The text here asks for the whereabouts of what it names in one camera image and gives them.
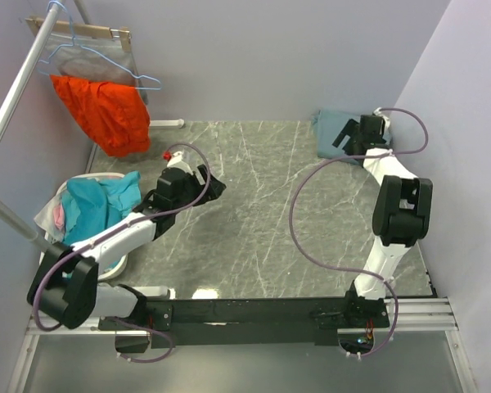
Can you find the wooden bag top bar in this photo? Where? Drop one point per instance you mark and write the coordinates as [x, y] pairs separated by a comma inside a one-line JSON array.
[[123, 34]]

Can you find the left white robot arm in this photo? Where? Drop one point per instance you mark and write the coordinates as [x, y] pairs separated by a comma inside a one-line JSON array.
[[66, 285]]

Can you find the silver clothes rack pole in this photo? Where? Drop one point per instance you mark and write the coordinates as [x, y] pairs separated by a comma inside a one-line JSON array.
[[9, 105]]

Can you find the slate blue polo shirt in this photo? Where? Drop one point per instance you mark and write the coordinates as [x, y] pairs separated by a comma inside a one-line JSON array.
[[327, 124]]

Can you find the aluminium rail frame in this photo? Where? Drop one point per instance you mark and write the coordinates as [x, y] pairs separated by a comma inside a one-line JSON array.
[[425, 354]]

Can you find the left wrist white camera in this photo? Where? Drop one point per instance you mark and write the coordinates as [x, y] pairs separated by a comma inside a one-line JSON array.
[[178, 160]]

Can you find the wrist white camera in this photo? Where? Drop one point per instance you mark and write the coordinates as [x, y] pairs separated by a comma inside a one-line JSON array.
[[178, 160], [386, 120]]

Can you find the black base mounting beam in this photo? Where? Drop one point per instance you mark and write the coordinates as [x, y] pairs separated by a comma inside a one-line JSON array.
[[253, 321]]

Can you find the white table edge bracket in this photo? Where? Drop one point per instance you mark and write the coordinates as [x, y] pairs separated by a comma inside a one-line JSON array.
[[167, 124]]

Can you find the teal shirt in basket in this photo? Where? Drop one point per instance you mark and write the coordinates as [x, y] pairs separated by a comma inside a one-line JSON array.
[[91, 206]]

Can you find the light blue wire hanger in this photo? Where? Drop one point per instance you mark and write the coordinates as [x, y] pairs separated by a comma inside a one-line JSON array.
[[149, 83]]

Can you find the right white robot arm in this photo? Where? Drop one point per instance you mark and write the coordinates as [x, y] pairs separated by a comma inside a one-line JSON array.
[[402, 211]]

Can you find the pink garment in basket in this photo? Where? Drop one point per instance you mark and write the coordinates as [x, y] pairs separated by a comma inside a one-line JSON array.
[[59, 217]]

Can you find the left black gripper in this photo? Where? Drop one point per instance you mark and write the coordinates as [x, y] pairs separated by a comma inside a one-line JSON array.
[[193, 179]]

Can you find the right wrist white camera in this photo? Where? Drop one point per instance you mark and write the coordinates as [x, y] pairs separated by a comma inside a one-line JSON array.
[[386, 120]]

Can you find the orange shirt on hanger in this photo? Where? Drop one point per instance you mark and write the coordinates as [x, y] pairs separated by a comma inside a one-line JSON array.
[[113, 115]]

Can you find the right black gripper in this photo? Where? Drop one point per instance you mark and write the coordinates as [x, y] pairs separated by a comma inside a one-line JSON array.
[[351, 129]]

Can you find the grey mesh hanging bag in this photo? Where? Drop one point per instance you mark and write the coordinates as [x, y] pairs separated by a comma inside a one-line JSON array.
[[94, 59]]

